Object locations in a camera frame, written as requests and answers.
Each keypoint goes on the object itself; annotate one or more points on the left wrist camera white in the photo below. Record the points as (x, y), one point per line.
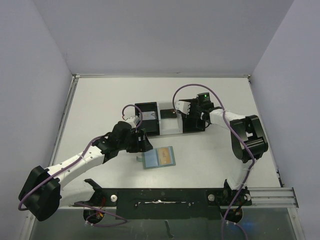
(132, 120)

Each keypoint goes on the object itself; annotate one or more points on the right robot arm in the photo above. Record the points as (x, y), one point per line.
(248, 139)

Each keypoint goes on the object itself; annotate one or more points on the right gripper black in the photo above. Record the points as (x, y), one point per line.
(191, 118)

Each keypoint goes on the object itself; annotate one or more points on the gold VIP card in holder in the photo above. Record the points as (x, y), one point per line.
(164, 156)

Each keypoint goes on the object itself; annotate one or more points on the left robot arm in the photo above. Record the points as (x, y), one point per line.
(41, 192)

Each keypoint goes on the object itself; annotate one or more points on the silver card in left bin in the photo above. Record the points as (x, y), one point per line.
(149, 115)

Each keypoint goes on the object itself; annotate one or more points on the black bin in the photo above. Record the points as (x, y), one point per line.
(151, 127)
(193, 123)

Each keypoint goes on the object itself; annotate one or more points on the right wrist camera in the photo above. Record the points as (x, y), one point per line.
(183, 107)

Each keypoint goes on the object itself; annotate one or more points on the aluminium front rail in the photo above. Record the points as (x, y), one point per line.
(265, 197)

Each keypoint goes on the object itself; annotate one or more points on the green card holder wallet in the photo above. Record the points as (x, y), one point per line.
(157, 158)

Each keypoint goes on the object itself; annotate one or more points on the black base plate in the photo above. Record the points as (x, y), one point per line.
(164, 204)

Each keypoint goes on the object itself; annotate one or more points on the white middle bin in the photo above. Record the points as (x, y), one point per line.
(171, 125)

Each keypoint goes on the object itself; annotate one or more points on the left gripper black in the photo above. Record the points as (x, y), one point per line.
(142, 145)

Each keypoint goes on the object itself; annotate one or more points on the black left bin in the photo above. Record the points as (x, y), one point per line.
(151, 127)

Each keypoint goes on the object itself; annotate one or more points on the black right bin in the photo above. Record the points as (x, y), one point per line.
(193, 123)

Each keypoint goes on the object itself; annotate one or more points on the black card in white bin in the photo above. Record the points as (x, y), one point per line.
(168, 114)

